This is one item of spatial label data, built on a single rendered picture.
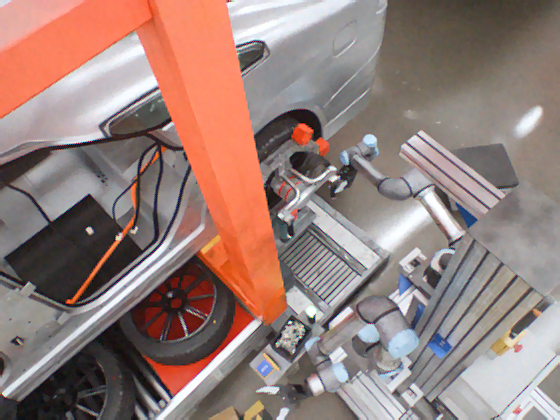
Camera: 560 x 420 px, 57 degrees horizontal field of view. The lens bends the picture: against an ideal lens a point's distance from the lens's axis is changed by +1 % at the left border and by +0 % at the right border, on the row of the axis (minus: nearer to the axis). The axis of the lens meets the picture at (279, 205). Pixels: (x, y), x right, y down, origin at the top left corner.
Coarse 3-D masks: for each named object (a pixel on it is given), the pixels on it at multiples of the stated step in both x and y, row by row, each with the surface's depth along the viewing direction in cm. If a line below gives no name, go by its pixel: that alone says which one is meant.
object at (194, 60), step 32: (160, 0) 98; (192, 0) 103; (224, 0) 109; (160, 32) 106; (192, 32) 108; (224, 32) 115; (160, 64) 120; (192, 64) 114; (224, 64) 122; (192, 96) 121; (224, 96) 129; (192, 128) 135; (224, 128) 138; (192, 160) 158; (224, 160) 148; (256, 160) 161; (224, 192) 159; (256, 192) 174; (224, 224) 187; (256, 224) 190; (256, 256) 209; (256, 288) 232
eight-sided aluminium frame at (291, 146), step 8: (288, 144) 270; (296, 144) 270; (312, 144) 283; (280, 152) 270; (288, 152) 268; (312, 152) 290; (264, 160) 266; (272, 160) 269; (280, 160) 266; (264, 168) 264; (272, 168) 265; (264, 176) 264; (312, 176) 308; (304, 184) 309; (272, 208) 309; (272, 216) 303
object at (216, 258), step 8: (216, 248) 292; (224, 248) 292; (200, 256) 298; (208, 256) 290; (216, 256) 290; (224, 256) 289; (208, 264) 295; (216, 264) 287; (224, 264) 285; (216, 272) 292; (224, 272) 284; (232, 272) 274; (224, 280) 289; (232, 280) 281; (232, 288) 286; (240, 288) 278; (240, 296) 284
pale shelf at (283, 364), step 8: (304, 312) 293; (304, 320) 291; (312, 328) 288; (320, 328) 288; (312, 336) 286; (264, 352) 284; (272, 352) 284; (304, 352) 284; (256, 360) 282; (272, 360) 282; (280, 360) 281; (296, 360) 282; (280, 368) 279; (288, 368) 280; (272, 376) 277; (280, 376) 277; (272, 384) 275
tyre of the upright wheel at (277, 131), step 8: (272, 120) 274; (280, 120) 277; (288, 120) 279; (296, 120) 287; (264, 128) 270; (272, 128) 270; (280, 128) 270; (288, 128) 272; (256, 136) 267; (264, 136) 267; (272, 136) 266; (280, 136) 268; (288, 136) 274; (312, 136) 295; (256, 144) 265; (264, 144) 264; (272, 144) 267; (280, 144) 273; (264, 152) 266; (280, 200) 316
